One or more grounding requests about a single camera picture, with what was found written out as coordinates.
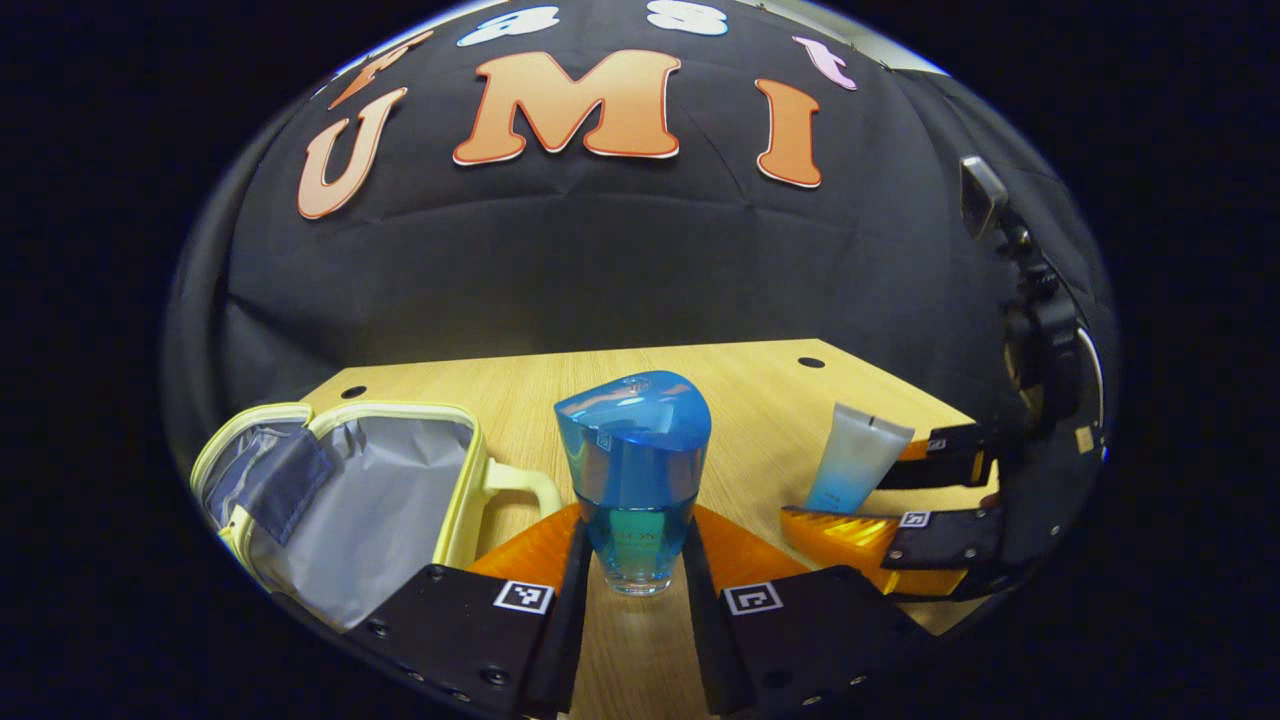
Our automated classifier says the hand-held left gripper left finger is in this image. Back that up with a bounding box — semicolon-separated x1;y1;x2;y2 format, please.
340;503;599;720

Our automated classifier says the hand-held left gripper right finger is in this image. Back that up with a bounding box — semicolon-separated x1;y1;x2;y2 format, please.
682;504;937;717

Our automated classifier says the pale yellow small suitcase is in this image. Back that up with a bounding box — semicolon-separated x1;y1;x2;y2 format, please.
188;400;564;634

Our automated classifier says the blue glass bottle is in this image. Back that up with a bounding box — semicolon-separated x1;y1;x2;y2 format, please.
553;370;713;598

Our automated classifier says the black backdrop cloth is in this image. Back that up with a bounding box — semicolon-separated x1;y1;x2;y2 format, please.
160;0;1121;481

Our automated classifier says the pale blue cosmetic tube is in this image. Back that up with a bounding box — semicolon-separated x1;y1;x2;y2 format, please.
803;402;916;516

